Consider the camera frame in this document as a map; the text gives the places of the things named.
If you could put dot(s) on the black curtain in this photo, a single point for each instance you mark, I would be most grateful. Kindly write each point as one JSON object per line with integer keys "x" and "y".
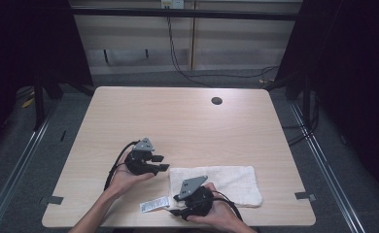
{"x": 356, "y": 64}
{"x": 22, "y": 48}

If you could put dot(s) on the black wall bracket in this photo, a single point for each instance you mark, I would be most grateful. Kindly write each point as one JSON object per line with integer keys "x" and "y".
{"x": 106, "y": 56}
{"x": 146, "y": 53}

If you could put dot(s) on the white muslin towel with tag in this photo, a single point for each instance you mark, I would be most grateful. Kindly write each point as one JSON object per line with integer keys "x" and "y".
{"x": 236, "y": 184}

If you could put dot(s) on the black table grommet hole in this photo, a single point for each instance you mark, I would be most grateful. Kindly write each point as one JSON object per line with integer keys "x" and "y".
{"x": 216, "y": 100}

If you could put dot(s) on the grey tape piece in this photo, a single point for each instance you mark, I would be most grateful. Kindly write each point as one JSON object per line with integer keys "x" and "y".
{"x": 52, "y": 200}
{"x": 304, "y": 196}

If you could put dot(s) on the aluminium floor rail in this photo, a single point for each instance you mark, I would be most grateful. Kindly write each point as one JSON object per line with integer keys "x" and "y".
{"x": 327, "y": 171}
{"x": 14, "y": 174}

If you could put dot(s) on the black tape strip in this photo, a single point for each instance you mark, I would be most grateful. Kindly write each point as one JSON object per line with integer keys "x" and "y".
{"x": 63, "y": 135}

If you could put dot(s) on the black horizontal frame bar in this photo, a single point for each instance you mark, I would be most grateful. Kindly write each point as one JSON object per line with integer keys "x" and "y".
{"x": 178, "y": 13}

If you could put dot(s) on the person's left hand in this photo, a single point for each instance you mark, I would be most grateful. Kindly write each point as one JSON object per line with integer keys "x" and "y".
{"x": 124, "y": 181}

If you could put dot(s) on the yellow item on floor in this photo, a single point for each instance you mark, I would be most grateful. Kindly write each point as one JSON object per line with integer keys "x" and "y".
{"x": 27, "y": 103}

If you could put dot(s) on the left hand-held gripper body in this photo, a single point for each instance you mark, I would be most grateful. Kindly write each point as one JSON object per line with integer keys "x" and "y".
{"x": 139, "y": 160}

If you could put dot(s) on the black metal stand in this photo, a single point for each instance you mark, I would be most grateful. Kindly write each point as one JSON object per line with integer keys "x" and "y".
{"x": 39, "y": 106}
{"x": 306, "y": 97}

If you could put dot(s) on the person's right hand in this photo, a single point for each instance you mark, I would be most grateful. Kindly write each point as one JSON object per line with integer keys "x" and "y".
{"x": 223, "y": 213}

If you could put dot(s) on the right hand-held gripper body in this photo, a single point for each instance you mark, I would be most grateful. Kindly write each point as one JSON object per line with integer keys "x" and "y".
{"x": 199, "y": 202}

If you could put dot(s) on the white wall outlet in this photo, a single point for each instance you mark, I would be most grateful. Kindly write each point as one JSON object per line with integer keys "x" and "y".
{"x": 172, "y": 3}

